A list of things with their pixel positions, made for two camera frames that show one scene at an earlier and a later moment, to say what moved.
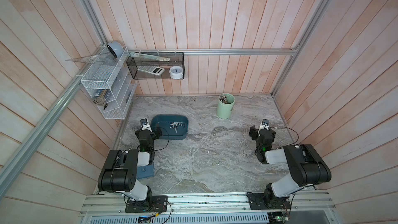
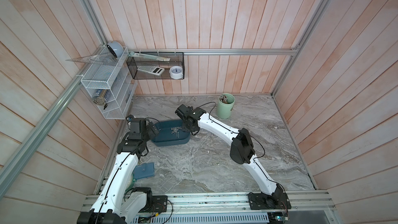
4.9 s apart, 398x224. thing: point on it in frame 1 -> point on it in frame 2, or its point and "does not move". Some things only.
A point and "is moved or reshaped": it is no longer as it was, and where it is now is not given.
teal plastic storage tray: x=173 y=126 is moved or reshaped
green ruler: x=147 y=56 does not move
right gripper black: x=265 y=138 -> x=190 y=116
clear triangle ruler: x=104 y=58 does not move
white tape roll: x=176 y=72 does not move
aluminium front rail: x=211 y=204 does not move
